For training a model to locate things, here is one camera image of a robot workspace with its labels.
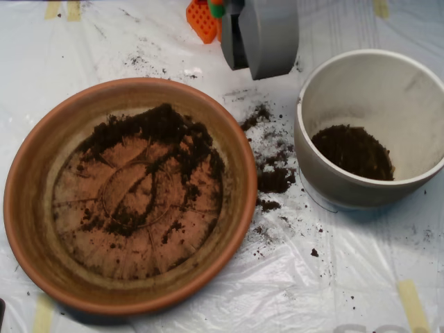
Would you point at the beige masking tape strip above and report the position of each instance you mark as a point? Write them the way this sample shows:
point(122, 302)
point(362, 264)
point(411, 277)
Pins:
point(42, 315)
point(52, 10)
point(412, 305)
point(381, 8)
point(74, 12)

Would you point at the small dark brown crumb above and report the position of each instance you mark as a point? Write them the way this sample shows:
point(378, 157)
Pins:
point(315, 252)

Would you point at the spilled soil patch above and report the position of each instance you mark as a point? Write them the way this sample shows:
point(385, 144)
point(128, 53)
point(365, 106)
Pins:
point(274, 182)

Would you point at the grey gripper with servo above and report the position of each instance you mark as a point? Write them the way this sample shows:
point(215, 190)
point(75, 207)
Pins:
point(274, 38)

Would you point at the clear plastic sheet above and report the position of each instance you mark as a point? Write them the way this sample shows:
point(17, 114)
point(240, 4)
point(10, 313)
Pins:
point(243, 305)

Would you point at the dark soil heap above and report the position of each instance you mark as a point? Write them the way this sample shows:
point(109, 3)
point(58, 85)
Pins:
point(156, 125)

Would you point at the orange green robot base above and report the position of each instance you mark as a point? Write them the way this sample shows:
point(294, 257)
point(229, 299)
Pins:
point(203, 24)

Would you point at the black object at edge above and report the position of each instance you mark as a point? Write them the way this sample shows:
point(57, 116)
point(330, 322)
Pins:
point(2, 312)

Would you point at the terracotta plant saucer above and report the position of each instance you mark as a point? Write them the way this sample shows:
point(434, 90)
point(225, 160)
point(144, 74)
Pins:
point(34, 225)

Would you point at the white ceramic pot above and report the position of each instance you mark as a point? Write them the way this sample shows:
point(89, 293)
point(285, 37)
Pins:
point(381, 104)

